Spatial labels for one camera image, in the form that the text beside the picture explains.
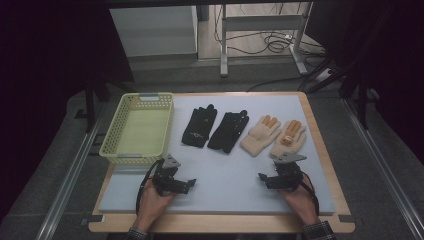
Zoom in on dark curtain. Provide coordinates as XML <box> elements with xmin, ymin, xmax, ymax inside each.
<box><xmin>0</xmin><ymin>0</ymin><xmax>135</xmax><ymax>218</ymax></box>
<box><xmin>304</xmin><ymin>0</ymin><xmax>424</xmax><ymax>165</ymax></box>

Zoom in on person's right hand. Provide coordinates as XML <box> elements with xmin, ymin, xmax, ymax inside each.
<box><xmin>278</xmin><ymin>175</ymin><xmax>321</xmax><ymax>227</ymax></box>

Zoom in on yellow-green plastic basket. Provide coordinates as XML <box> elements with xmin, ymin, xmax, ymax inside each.
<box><xmin>98</xmin><ymin>92</ymin><xmax>175</xmax><ymax>166</ymax></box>

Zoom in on person's left hand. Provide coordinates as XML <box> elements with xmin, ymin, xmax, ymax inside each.
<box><xmin>137</xmin><ymin>179</ymin><xmax>178</xmax><ymax>232</ymax></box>

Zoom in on tangle of black floor cables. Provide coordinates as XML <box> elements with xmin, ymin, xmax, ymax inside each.
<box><xmin>214</xmin><ymin>3</ymin><xmax>327</xmax><ymax>57</ymax></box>

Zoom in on wooden table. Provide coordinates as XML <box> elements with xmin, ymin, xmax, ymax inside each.
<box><xmin>88</xmin><ymin>91</ymin><xmax>356</xmax><ymax>234</ymax></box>

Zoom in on white power strip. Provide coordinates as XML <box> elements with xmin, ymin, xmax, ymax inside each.
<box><xmin>313</xmin><ymin>67</ymin><xmax>333</xmax><ymax>83</ymax></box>

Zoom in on cream glove orange fingers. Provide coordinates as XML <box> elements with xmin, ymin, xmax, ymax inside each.
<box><xmin>269</xmin><ymin>119</ymin><xmax>308</xmax><ymax>160</ymax></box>
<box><xmin>239</xmin><ymin>114</ymin><xmax>283</xmax><ymax>158</ymax></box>

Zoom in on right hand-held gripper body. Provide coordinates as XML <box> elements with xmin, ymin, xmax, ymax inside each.
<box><xmin>266</xmin><ymin>152</ymin><xmax>308</xmax><ymax>193</ymax></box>

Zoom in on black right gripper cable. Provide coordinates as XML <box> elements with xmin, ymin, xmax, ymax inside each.
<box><xmin>300</xmin><ymin>170</ymin><xmax>320</xmax><ymax>217</ymax></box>

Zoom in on grey metal desk frame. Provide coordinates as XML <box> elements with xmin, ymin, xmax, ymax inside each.
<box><xmin>219</xmin><ymin>2</ymin><xmax>315</xmax><ymax>79</ymax></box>

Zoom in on black stand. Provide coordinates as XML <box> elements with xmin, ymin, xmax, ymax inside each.
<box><xmin>82</xmin><ymin>79</ymin><xmax>112</xmax><ymax>134</ymax></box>
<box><xmin>339</xmin><ymin>64</ymin><xmax>382</xmax><ymax>131</ymax></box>

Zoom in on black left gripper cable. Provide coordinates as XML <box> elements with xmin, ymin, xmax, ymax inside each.
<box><xmin>135</xmin><ymin>158</ymin><xmax>166</xmax><ymax>215</ymax></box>

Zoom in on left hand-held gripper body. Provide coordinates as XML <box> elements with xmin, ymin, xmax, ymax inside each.
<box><xmin>151</xmin><ymin>154</ymin><xmax>188</xmax><ymax>197</ymax></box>

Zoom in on black glove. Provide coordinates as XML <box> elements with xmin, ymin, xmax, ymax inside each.
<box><xmin>206</xmin><ymin>109</ymin><xmax>250</xmax><ymax>154</ymax></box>
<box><xmin>181</xmin><ymin>103</ymin><xmax>218</xmax><ymax>149</ymax></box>

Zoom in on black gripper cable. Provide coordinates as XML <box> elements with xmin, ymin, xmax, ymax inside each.
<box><xmin>135</xmin><ymin>158</ymin><xmax>166</xmax><ymax>215</ymax></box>
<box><xmin>300</xmin><ymin>170</ymin><xmax>320</xmax><ymax>217</ymax></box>

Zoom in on white cabinet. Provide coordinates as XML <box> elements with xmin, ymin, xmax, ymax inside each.
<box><xmin>109</xmin><ymin>5</ymin><xmax>199</xmax><ymax>58</ymax></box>

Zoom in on aluminium rail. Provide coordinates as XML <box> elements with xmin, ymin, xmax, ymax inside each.
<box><xmin>34</xmin><ymin>102</ymin><xmax>108</xmax><ymax>240</ymax></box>
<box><xmin>342</xmin><ymin>98</ymin><xmax>424</xmax><ymax>240</ymax></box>

